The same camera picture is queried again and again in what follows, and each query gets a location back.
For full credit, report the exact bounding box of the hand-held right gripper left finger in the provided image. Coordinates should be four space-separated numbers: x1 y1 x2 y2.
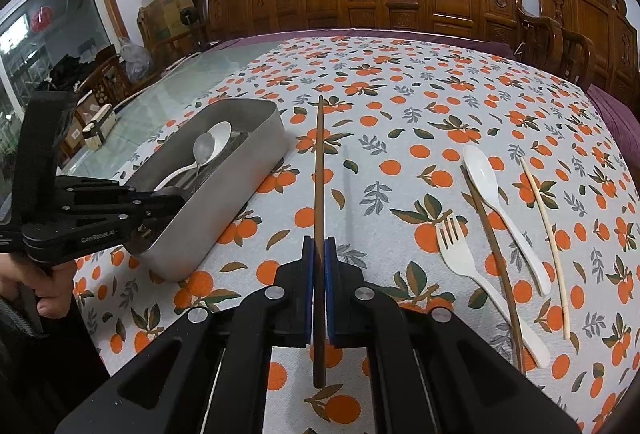
54 235 316 434

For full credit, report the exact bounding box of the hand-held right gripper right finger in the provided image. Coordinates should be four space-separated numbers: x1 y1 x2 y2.
324 235 583 434

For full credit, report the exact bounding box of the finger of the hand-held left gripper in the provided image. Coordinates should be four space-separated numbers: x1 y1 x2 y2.
54 175 187 210
57 207 173 240

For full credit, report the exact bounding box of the rectangular metal tray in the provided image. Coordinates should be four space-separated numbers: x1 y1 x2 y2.
112 98 292 282

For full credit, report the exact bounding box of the metal spoon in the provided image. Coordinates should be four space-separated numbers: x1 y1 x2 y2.
185 133 221 187

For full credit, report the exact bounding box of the dark wooden chopstick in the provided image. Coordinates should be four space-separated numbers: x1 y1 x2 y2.
311 95 328 389
460 164 526 372

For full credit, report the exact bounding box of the white soup spoon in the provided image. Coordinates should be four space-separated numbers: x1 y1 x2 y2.
462 144 552 297
154 121 234 191

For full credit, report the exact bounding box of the white plastic fork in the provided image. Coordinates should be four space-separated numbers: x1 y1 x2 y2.
436 213 551 370

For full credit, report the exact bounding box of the light bamboo chopstick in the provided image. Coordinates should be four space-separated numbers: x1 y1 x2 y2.
520 157 572 341

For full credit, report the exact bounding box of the person's left forearm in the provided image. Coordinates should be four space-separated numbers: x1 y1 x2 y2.
0 294 113 434

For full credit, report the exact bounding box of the person's left hand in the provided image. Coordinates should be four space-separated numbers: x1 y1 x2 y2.
0 254 76 319

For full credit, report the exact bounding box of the beige block with dark band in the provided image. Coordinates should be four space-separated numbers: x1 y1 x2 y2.
82 104 117 150

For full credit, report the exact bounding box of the wooden side chair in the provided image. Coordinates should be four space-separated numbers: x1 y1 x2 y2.
75 57 133 125

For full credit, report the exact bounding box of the black clothing pile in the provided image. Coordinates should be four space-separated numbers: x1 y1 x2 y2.
47 54 96 90

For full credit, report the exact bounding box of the clear plastic bag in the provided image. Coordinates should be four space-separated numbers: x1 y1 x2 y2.
119 39 151 82

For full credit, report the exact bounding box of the red door decoration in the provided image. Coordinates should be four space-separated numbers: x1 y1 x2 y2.
29 7 53 32

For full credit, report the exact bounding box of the large brown cardboard box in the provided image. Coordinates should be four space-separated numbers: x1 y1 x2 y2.
142 0 196 40

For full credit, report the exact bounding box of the orange fruit print tablecloth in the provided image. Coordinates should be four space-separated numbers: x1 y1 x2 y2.
72 36 640 434

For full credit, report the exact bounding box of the long purple sofa cushion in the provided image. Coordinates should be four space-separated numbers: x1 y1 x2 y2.
210 30 516 60

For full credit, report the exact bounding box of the square purple armchair cushion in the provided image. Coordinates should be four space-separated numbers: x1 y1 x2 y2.
585 84 640 175

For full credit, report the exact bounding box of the carved wooden armchair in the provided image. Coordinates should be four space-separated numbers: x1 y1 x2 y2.
537 0 640 108

